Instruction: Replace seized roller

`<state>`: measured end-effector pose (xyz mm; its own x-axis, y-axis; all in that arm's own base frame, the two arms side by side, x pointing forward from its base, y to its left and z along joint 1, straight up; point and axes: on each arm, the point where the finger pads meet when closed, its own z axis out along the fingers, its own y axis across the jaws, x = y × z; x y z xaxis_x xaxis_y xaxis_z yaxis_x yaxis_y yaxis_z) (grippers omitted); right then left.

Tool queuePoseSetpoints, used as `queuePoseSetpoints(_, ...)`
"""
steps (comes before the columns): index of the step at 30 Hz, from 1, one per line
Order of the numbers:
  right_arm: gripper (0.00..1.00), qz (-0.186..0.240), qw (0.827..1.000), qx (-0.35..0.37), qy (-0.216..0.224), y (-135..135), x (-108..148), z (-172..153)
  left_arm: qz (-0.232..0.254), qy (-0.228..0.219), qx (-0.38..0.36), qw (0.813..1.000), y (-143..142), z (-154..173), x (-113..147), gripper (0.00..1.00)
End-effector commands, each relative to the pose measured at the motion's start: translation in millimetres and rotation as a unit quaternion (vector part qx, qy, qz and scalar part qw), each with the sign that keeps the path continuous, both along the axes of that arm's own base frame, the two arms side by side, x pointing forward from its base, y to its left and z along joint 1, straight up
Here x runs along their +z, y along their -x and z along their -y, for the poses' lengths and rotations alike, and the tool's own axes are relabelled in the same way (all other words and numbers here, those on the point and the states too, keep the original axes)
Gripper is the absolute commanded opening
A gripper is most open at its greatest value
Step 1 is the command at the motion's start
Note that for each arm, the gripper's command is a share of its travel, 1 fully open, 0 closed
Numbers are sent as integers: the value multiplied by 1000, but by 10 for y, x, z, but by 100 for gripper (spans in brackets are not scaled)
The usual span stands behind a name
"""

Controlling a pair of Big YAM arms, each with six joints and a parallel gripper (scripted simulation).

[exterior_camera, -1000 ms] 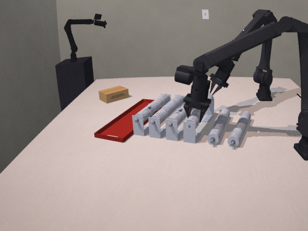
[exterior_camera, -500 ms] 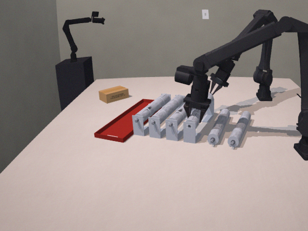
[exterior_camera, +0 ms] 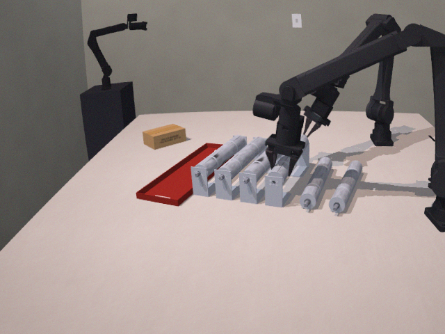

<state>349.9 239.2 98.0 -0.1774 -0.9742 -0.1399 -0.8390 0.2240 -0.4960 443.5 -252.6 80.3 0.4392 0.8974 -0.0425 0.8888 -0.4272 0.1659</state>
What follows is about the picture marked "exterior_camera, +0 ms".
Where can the red scrap tray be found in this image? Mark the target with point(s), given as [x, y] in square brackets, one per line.
[176, 182]

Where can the brown cardboard box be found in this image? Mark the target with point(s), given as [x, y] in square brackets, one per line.
[164, 136]

